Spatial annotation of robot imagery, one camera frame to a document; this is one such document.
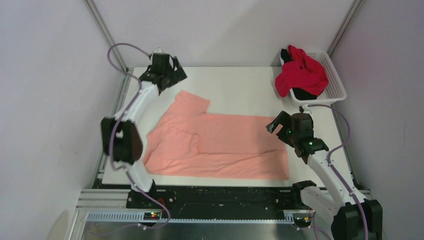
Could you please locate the controller board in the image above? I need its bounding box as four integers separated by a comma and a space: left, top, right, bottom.
293, 217, 313, 229
143, 211, 162, 221

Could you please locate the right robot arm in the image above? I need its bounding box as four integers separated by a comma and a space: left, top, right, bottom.
266, 111, 383, 240

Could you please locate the black t-shirt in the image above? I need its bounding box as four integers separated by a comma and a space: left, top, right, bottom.
280, 48, 318, 101

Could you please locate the red t-shirt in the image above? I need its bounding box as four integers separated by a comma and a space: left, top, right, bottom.
274, 45, 329, 97

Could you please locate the aluminium frame post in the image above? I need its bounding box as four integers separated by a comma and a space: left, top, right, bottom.
326, 0, 365, 57
83, 0, 129, 73

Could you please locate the salmon pink t-shirt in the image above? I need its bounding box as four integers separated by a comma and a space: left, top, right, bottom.
143, 91, 290, 180

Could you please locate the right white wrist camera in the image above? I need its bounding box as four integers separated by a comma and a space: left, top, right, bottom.
298, 104, 312, 115

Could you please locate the right aluminium frame post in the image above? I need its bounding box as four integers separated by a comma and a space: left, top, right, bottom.
326, 0, 365, 57

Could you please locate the left controller board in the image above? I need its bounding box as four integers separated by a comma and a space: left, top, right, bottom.
143, 211, 162, 221

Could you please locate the white plastic basket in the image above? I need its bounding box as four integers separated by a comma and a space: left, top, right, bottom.
287, 48, 347, 107

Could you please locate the left aluminium frame post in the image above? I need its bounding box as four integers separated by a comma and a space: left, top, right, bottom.
83, 0, 129, 73

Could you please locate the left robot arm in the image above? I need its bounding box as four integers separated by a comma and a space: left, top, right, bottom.
100, 52, 187, 209

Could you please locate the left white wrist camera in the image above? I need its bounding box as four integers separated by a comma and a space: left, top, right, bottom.
152, 47, 164, 54

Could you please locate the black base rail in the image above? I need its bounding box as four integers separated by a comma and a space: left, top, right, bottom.
126, 185, 308, 221

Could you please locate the right controller board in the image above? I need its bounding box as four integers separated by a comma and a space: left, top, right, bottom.
293, 217, 313, 229

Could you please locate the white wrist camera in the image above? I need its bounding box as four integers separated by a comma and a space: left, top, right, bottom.
298, 104, 312, 115
152, 47, 164, 54

